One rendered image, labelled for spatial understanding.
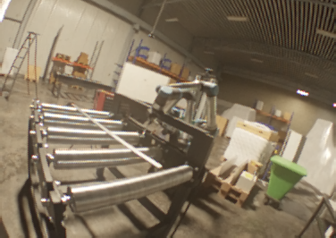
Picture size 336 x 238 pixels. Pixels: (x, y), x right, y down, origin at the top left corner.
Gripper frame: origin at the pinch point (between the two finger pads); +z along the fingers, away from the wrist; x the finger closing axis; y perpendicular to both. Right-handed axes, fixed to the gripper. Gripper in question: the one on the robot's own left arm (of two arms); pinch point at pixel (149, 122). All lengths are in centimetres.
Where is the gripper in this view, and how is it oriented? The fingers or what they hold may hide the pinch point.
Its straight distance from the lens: 133.9
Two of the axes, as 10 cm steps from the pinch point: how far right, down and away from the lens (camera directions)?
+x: -7.6, 0.7, -6.4
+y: -4.9, -7.1, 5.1
